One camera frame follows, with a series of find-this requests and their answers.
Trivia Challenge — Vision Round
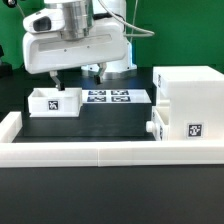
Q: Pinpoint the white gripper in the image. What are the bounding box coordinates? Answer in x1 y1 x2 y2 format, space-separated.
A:
23 7 127 91

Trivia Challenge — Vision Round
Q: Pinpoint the white front drawer box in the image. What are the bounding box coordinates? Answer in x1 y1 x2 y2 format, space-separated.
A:
146 106 169 141

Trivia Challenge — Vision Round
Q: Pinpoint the white drawer box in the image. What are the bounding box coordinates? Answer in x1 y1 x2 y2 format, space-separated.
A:
146 106 169 141
28 88 83 117

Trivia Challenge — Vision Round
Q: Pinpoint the white drawer cabinet frame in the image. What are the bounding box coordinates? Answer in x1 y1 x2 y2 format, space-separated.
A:
153 66 224 141

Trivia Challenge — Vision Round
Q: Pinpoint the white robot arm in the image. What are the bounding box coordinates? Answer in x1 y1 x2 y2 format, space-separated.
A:
23 0 129 91

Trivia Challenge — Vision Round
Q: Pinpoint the white rear drawer box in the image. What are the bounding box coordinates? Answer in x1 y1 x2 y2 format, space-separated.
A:
28 88 83 117

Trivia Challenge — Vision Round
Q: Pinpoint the white fiducial marker sheet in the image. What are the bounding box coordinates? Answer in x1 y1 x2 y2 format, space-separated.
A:
82 89 151 104

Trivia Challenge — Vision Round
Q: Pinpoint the black device at left edge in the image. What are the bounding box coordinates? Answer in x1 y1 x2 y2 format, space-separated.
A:
0 45 13 78

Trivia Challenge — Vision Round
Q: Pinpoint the white U-shaped border fence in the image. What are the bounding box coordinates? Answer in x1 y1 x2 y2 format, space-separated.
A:
0 112 224 168

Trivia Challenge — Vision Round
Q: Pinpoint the thin white cable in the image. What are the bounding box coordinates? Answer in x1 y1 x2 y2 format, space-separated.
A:
15 2 26 19

